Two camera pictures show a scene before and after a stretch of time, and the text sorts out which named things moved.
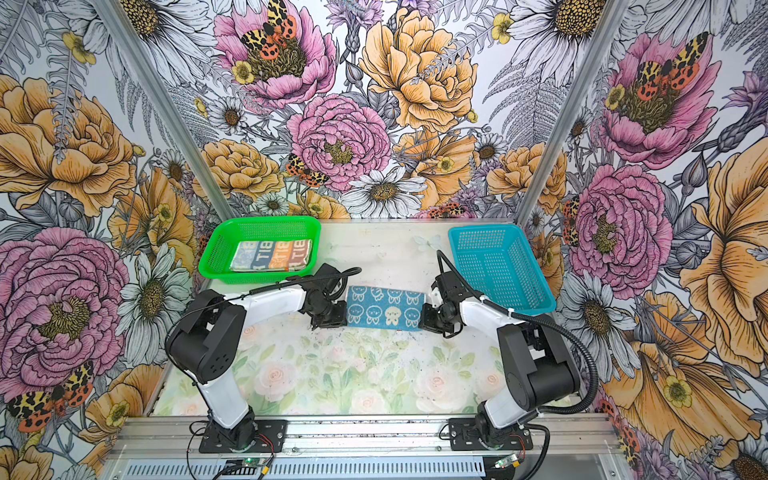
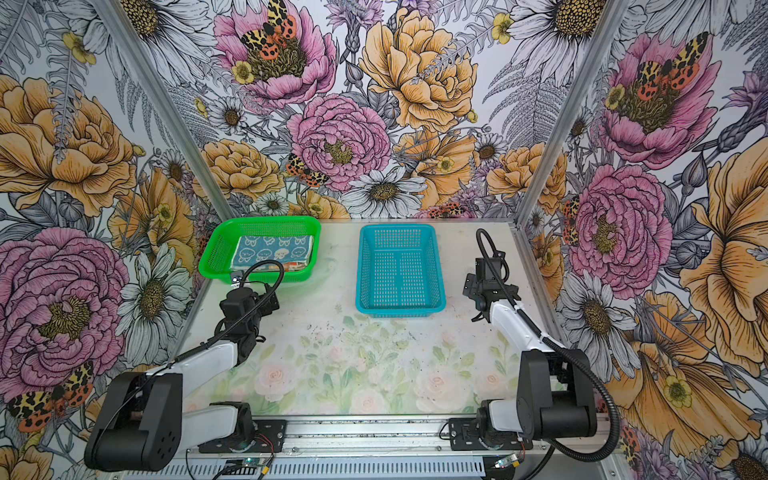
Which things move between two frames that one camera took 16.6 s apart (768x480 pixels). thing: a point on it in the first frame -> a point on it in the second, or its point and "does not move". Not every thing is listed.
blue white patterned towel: x=384 y=308 -> x=293 y=252
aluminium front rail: x=373 y=436 does not move
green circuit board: x=252 y=462 does not move
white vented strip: x=306 y=469 does not move
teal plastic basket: x=504 y=266 -> x=399 y=271
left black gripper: x=337 y=321 -> x=267 y=302
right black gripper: x=427 y=325 -> x=470 y=286
